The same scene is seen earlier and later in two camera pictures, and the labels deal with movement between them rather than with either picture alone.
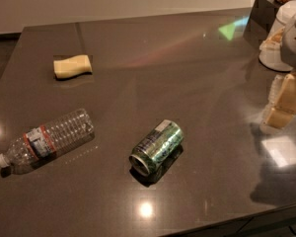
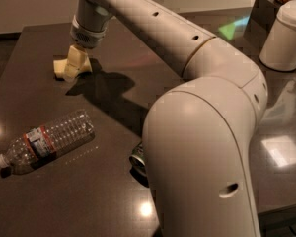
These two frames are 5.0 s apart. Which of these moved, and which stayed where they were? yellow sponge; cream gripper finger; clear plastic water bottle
Moved: cream gripper finger
Stayed: clear plastic water bottle; yellow sponge
